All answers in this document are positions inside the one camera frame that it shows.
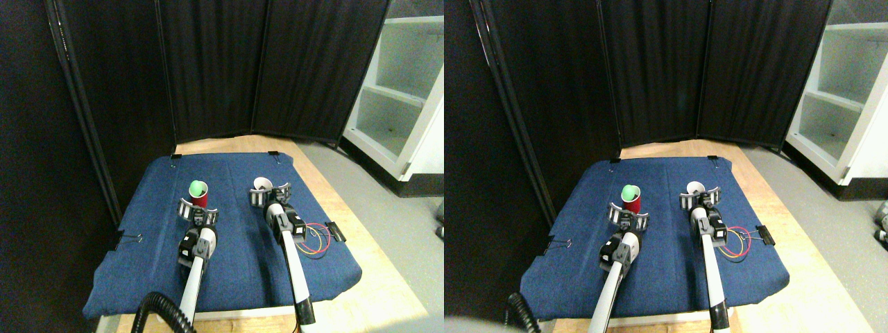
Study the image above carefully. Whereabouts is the dark blue cloth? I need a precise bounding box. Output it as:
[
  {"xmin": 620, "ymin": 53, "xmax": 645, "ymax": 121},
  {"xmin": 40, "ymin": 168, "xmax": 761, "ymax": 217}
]
[
  {"xmin": 517, "ymin": 157, "xmax": 790, "ymax": 321},
  {"xmin": 82, "ymin": 151, "xmax": 363, "ymax": 321}
]

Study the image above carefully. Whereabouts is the white shelf unit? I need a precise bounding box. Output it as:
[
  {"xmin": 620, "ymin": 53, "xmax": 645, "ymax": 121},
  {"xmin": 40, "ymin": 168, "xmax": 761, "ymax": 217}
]
[
  {"xmin": 785, "ymin": 24, "xmax": 888, "ymax": 187},
  {"xmin": 341, "ymin": 17, "xmax": 444, "ymax": 183}
]

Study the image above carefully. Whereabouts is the black curtain stand pole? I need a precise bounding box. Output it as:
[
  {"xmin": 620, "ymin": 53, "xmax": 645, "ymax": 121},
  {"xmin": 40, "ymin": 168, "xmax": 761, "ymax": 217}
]
[
  {"xmin": 46, "ymin": 0, "xmax": 121, "ymax": 230},
  {"xmin": 472, "ymin": 0, "xmax": 558, "ymax": 228}
]

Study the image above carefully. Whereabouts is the red wire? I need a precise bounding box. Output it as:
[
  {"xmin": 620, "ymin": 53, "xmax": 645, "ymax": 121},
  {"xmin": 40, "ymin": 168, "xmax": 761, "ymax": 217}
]
[
  {"xmin": 721, "ymin": 226, "xmax": 754, "ymax": 262},
  {"xmin": 298, "ymin": 223, "xmax": 334, "ymax": 259}
]

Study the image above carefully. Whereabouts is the black ribbed hose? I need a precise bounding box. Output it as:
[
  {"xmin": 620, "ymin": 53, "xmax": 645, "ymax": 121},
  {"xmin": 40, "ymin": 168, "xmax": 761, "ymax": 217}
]
[
  {"xmin": 131, "ymin": 291, "xmax": 197, "ymax": 333},
  {"xmin": 504, "ymin": 291, "xmax": 540, "ymax": 333}
]

